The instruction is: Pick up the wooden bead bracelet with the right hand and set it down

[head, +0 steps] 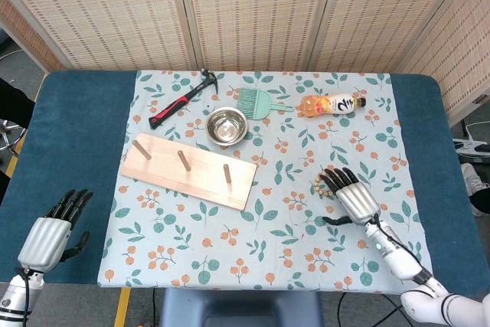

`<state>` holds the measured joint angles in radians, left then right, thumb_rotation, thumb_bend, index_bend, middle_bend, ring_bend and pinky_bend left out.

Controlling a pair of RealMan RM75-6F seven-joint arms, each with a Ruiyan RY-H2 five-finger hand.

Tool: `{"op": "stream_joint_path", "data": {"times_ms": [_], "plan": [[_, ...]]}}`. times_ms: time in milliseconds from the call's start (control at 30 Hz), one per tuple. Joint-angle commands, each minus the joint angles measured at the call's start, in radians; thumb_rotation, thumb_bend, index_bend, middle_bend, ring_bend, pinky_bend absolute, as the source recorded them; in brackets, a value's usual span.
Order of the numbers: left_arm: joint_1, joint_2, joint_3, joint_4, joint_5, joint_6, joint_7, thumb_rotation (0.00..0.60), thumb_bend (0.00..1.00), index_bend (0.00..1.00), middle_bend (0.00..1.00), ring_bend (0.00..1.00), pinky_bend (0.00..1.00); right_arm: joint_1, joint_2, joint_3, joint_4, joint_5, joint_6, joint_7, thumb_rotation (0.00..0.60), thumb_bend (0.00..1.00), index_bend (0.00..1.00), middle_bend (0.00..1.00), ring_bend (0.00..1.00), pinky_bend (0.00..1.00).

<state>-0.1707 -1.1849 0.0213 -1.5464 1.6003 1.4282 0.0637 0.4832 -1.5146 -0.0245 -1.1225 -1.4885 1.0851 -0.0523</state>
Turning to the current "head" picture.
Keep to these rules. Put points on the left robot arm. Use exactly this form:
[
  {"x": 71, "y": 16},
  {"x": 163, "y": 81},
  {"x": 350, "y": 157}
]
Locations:
[{"x": 13, "y": 300}]

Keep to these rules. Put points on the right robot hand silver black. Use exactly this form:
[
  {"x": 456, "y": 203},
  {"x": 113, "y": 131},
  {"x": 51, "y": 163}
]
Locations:
[{"x": 358, "y": 202}]

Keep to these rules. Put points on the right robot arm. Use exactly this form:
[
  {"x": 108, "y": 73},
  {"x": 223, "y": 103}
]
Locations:
[{"x": 398, "y": 262}]

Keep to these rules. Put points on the chrome stool base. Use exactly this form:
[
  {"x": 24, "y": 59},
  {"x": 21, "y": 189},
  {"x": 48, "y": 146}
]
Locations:
[{"x": 7, "y": 139}]

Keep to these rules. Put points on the woven folding screen panel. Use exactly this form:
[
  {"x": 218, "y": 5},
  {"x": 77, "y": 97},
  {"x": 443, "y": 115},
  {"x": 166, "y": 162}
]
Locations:
[
  {"x": 463, "y": 43},
  {"x": 27, "y": 32},
  {"x": 107, "y": 13},
  {"x": 252, "y": 13},
  {"x": 383, "y": 13}
]

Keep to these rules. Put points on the metal screen hinge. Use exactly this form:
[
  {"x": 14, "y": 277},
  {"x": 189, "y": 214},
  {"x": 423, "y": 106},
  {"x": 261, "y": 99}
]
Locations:
[{"x": 477, "y": 100}]

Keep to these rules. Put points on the blue table cover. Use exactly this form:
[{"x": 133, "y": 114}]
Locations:
[{"x": 72, "y": 143}]

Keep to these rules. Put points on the green plastic brush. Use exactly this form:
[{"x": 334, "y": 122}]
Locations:
[{"x": 258, "y": 105}]

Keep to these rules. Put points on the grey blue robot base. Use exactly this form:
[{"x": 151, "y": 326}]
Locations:
[{"x": 237, "y": 308}]

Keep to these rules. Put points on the red black claw hammer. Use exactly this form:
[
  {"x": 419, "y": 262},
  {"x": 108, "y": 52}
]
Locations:
[{"x": 174, "y": 106}]

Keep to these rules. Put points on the orange drink bottle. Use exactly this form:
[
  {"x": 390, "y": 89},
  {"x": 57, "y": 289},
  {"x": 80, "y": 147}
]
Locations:
[{"x": 329, "y": 105}]

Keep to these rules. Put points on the black bulky object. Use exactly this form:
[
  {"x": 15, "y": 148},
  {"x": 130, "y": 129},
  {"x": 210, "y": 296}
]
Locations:
[{"x": 15, "y": 105}]

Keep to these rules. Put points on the white office chair base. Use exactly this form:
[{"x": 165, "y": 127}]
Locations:
[{"x": 472, "y": 147}]

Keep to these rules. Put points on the stainless steel bowl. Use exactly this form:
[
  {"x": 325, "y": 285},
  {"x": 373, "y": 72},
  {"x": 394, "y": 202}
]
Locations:
[{"x": 226, "y": 128}]

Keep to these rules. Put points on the floral tablecloth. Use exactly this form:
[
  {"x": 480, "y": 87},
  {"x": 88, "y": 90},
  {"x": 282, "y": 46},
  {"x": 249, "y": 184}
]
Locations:
[{"x": 268, "y": 250}]

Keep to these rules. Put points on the wooden board with three pegs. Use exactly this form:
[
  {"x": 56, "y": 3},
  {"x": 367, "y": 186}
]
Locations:
[{"x": 164, "y": 168}]

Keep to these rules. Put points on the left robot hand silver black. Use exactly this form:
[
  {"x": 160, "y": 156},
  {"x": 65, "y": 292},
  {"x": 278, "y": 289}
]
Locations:
[{"x": 46, "y": 244}]

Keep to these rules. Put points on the white sneaker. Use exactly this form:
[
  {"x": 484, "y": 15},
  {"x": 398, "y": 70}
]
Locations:
[{"x": 472, "y": 177}]

